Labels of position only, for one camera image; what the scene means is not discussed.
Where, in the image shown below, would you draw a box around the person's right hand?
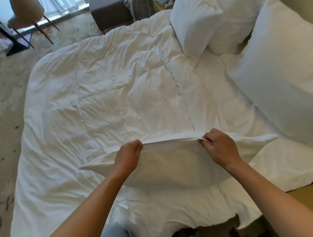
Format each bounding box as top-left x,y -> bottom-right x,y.
198,126 -> 244,173

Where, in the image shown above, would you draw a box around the person's left hand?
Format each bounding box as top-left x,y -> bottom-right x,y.
112,139 -> 145,179

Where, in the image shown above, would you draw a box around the white duvet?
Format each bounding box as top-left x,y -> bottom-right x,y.
0,0 -> 313,237
0,4 -> 264,237

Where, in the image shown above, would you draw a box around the white pillow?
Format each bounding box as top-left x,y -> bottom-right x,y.
78,126 -> 282,197
204,0 -> 272,57
221,0 -> 313,157
169,0 -> 227,59

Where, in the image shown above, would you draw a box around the person's right forearm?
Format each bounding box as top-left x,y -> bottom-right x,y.
226,154 -> 313,237

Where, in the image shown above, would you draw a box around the person's left forearm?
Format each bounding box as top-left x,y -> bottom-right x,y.
29,171 -> 128,237

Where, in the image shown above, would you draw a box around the wooden nightstand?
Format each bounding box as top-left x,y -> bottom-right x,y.
285,177 -> 313,220
152,0 -> 174,13

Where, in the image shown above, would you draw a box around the brown upholstered sofa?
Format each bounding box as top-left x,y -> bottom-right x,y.
89,0 -> 157,35

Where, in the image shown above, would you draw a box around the white crumpled bedding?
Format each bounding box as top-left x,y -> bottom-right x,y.
124,0 -> 155,22

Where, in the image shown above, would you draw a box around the dark table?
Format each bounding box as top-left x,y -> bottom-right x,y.
0,8 -> 34,58

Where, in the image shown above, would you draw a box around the white sheer curtain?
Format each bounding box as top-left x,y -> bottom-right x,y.
0,0 -> 126,28

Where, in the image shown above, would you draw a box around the white plastic bag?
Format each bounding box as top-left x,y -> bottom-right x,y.
0,35 -> 15,56

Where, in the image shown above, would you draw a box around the beige chair wooden legs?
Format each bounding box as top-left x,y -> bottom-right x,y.
6,0 -> 62,50

